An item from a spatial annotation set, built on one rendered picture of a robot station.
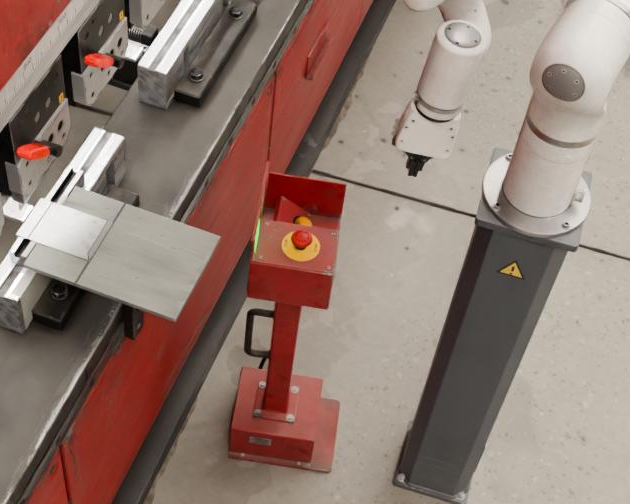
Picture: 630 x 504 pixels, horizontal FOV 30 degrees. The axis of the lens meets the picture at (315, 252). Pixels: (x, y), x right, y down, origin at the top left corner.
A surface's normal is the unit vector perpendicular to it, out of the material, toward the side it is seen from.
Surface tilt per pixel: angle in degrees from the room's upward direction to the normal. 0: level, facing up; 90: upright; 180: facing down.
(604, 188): 0
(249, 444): 90
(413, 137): 90
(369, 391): 0
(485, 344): 90
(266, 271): 90
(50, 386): 0
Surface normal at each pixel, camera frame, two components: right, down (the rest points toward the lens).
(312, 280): -0.12, 0.78
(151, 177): 0.09, -0.61
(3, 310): -0.34, 0.72
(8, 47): 0.93, 0.32
